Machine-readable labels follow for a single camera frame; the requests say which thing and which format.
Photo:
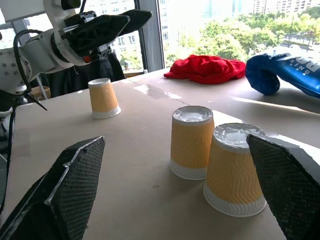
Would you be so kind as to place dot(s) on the orange white ribbed paper cup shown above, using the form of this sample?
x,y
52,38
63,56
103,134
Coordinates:
x,y
103,97
231,172
191,142

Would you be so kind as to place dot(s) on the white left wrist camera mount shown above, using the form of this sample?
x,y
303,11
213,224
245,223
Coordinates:
x,y
53,11

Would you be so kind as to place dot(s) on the red crumpled cloth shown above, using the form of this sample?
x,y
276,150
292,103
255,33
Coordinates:
x,y
207,68

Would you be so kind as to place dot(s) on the clear tape strip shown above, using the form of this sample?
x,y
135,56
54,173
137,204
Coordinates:
x,y
157,92

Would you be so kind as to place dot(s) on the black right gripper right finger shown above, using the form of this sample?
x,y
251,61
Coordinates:
x,y
287,182

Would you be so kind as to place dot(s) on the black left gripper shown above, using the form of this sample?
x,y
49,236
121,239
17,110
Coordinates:
x,y
83,18

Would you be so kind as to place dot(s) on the blue boxing glove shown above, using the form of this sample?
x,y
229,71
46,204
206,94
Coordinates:
x,y
265,75

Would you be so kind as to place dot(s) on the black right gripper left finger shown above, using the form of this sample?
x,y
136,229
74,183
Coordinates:
x,y
72,180

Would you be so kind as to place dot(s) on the dark window frame post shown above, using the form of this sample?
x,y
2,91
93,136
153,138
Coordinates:
x,y
150,37

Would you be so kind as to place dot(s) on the black hanging garment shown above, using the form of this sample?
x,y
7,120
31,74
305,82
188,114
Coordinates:
x,y
75,80

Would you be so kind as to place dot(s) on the brown cardboard box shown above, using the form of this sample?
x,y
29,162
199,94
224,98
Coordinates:
x,y
41,93

